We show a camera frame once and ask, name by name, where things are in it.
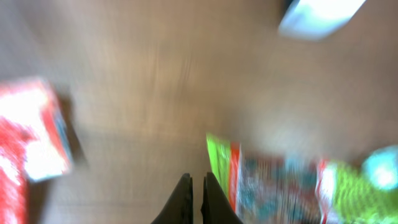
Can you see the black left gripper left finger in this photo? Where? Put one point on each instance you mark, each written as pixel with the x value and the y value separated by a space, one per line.
pixel 179 207

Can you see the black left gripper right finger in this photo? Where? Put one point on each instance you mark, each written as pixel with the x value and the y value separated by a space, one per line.
pixel 215 208

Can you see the green snack bag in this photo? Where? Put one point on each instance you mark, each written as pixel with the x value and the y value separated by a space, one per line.
pixel 264 188

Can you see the red stick packet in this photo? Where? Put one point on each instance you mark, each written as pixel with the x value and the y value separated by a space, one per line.
pixel 34 143

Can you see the teal translucent packet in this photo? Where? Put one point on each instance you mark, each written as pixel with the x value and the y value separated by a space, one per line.
pixel 380 168

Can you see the white barcode scanner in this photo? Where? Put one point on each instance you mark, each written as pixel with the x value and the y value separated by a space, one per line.
pixel 316 19

